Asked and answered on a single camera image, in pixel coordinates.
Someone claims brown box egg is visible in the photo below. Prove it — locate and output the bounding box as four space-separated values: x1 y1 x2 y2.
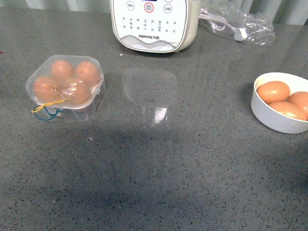
51 60 75 77
64 82 91 105
33 76 63 103

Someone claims white blender machine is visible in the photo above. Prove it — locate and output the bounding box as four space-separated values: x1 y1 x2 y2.
110 0 201 53

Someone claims clear plastic egg box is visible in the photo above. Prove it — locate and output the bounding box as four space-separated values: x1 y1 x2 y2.
26 55 105 121

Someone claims brown hidden bowl egg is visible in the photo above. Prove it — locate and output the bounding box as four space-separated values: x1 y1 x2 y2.
269 102 307 121

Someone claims brown top egg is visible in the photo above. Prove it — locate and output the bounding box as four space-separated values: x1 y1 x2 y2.
75 61 101 87

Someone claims white power cable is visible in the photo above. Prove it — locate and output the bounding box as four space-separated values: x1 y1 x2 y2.
198 9 247 41

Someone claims yellow rubber band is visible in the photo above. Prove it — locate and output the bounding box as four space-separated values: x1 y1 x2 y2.
31 100 66 113

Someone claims blue rubber band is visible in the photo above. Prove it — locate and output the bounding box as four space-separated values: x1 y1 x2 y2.
31 105 63 121

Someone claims brown right bowl egg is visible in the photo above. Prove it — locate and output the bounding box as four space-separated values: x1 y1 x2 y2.
288 91 308 114

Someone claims brown front left box egg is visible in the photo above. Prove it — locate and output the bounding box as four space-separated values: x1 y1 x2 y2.
33 76 63 103

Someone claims brown front bowl egg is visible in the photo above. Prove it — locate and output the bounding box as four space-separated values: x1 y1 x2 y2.
257 81 290 104

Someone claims brown back left box egg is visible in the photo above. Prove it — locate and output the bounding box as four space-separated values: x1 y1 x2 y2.
51 60 75 77

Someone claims clear plastic bag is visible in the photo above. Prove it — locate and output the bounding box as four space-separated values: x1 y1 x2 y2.
199 0 275 46

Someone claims grey curtain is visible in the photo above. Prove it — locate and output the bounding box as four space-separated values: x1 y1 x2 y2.
0 0 308 25

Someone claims white round bowl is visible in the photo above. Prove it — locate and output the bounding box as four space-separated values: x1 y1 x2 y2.
251 72 308 134

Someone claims brown front right box egg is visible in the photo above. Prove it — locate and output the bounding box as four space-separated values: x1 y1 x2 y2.
64 82 91 105

